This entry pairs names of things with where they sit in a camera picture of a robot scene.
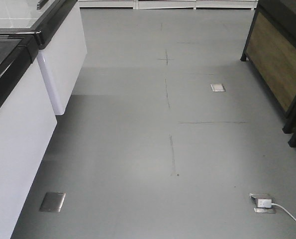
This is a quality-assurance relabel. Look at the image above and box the far steel floor socket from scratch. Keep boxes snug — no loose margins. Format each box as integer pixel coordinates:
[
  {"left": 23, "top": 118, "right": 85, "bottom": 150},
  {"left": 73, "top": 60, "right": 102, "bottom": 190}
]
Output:
[{"left": 210, "top": 83, "right": 226, "bottom": 93}]

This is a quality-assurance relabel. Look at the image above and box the far white chest freezer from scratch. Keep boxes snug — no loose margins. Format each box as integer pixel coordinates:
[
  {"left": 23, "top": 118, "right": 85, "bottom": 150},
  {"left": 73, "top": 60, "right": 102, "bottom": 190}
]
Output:
[{"left": 0, "top": 0, "right": 87, "bottom": 116}]

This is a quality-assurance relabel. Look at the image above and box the white chest freezer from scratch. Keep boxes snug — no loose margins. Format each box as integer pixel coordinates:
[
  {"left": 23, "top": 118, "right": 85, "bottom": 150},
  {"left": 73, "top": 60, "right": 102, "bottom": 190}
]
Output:
[
  {"left": 0, "top": 35, "right": 57, "bottom": 239},
  {"left": 0, "top": 0, "right": 87, "bottom": 116}
]

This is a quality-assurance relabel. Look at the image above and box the closed steel floor socket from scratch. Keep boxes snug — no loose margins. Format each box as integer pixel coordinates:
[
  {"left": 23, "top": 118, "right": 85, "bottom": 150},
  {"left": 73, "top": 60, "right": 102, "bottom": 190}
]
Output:
[{"left": 39, "top": 192, "right": 66, "bottom": 213}]

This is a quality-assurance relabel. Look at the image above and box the near white chest freezer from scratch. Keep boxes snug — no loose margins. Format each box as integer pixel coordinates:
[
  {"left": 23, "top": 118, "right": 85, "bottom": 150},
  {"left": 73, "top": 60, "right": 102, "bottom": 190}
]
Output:
[{"left": 0, "top": 35, "right": 57, "bottom": 239}]

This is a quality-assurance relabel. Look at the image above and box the white shelf base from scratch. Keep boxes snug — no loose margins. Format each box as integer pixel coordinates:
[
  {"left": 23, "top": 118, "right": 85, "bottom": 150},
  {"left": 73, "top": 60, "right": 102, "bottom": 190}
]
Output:
[{"left": 79, "top": 0, "right": 258, "bottom": 10}]

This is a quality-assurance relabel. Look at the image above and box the white power adapter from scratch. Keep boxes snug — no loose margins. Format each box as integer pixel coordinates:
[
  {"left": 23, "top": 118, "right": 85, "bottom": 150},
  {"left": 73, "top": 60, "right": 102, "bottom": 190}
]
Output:
[{"left": 255, "top": 198, "right": 272, "bottom": 209}]

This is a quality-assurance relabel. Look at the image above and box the far black wooden display stand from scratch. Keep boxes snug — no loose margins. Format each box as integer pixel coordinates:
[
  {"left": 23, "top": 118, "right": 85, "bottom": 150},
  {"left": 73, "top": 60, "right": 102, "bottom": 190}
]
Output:
[{"left": 240, "top": 0, "right": 296, "bottom": 133}]

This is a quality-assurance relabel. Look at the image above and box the white power cable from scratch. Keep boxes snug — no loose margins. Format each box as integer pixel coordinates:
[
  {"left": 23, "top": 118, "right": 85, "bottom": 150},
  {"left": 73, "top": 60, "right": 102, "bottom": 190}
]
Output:
[{"left": 271, "top": 203, "right": 296, "bottom": 236}]

